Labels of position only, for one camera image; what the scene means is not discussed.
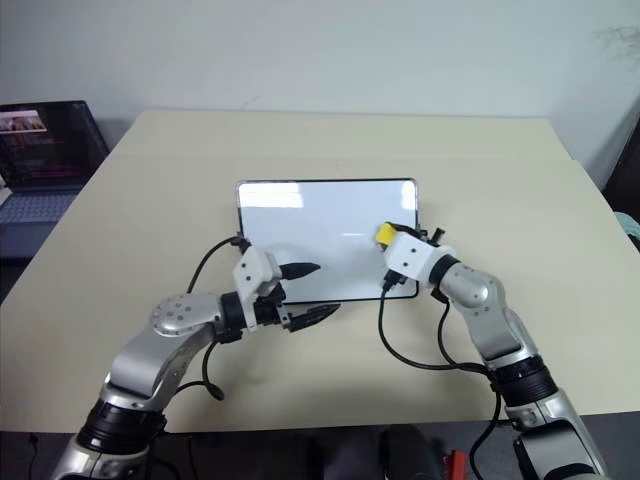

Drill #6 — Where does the open blue laptop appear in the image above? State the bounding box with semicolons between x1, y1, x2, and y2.
0;99;111;259

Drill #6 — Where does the small red object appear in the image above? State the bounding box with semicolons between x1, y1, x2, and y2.
447;449;469;480

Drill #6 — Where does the yellow whiteboard eraser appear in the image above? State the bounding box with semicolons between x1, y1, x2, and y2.
375;223;399;250

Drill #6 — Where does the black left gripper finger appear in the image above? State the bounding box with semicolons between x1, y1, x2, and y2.
288;302;342;333
278;261;321;280

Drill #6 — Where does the teal cloth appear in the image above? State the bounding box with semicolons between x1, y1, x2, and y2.
613;210;640;251

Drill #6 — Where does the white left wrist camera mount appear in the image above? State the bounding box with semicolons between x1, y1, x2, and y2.
232;246;283;332

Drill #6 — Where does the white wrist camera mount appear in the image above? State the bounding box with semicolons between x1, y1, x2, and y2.
232;246;283;332
382;232;455;290

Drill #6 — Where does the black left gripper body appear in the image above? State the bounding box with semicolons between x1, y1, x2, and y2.
254;283;294;331

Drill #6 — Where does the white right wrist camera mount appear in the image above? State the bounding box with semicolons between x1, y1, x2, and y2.
382;232;455;290

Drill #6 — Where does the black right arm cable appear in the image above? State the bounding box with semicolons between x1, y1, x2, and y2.
377;284;504;476

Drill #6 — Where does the dark chair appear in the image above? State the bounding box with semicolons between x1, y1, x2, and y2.
602;97;640;221

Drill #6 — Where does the black-framed tabletop whiteboard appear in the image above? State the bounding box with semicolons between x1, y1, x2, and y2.
233;177;446;304

